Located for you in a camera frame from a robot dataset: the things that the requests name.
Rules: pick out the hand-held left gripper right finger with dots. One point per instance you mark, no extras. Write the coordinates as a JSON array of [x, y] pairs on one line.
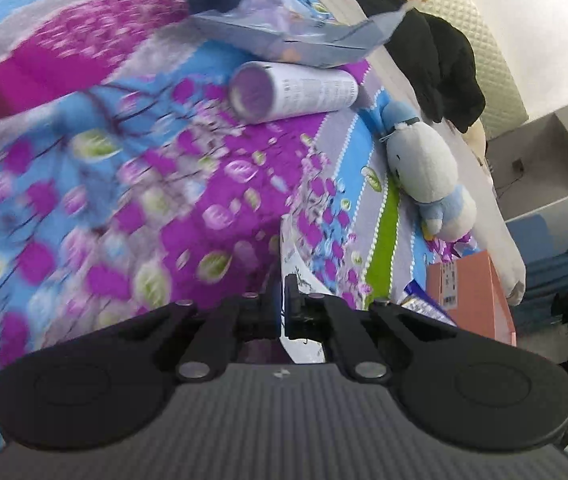
[[292, 305]]

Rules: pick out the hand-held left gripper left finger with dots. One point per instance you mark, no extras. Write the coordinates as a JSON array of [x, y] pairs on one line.
[[275, 310]]

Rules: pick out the white snack packet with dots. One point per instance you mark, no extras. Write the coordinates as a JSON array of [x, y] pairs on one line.
[[294, 250]]

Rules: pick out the dark blue snack packet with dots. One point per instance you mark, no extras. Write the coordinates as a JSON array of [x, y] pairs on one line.
[[421, 305]]

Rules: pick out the pink cardboard box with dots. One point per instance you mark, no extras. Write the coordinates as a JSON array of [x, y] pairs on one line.
[[478, 295]]

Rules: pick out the white and blue plush toy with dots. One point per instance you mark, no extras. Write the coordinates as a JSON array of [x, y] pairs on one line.
[[423, 165]]

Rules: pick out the white cylinder can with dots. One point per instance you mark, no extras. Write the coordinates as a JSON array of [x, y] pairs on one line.
[[304, 90]]

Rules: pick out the grey duvet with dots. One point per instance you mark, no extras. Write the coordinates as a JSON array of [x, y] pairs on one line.
[[493, 230]]

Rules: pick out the purple floral printed quilt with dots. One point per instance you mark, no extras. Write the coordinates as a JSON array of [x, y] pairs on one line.
[[114, 160]]

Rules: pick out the beige pillow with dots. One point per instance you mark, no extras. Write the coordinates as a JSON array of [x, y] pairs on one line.
[[474, 139]]

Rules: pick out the blue padded board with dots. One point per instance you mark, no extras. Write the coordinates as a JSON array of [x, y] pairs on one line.
[[528, 235]]

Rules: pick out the blue hanging cloth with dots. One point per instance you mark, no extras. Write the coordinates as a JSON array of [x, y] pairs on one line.
[[558, 270]]

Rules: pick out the pale blue plastic bag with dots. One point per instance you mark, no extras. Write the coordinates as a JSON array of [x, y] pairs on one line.
[[289, 30]]

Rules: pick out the black jacket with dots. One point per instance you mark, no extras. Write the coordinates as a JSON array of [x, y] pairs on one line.
[[443, 70]]

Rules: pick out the cream quilted headboard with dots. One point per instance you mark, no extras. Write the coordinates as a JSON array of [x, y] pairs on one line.
[[493, 60]]

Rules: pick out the black wall socket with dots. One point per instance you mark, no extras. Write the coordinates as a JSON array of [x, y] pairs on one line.
[[517, 164]]

